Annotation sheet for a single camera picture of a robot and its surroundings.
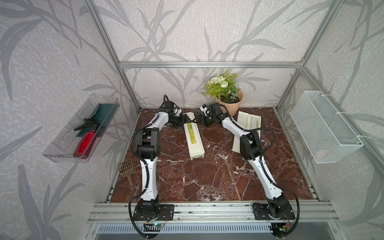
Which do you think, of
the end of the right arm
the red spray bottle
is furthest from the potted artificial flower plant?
the red spray bottle

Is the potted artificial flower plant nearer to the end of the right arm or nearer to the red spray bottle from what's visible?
the end of the right arm

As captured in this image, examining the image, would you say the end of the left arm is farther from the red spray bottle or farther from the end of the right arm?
the red spray bottle

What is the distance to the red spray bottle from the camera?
57 cm

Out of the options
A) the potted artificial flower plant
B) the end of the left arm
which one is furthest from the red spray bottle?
the potted artificial flower plant

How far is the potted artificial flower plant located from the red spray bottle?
0.65 m

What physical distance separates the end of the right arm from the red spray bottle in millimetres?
567

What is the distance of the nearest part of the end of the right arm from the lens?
88cm

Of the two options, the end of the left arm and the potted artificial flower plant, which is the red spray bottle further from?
the potted artificial flower plant

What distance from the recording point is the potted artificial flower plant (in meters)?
0.95

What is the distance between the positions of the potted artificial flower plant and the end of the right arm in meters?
0.06
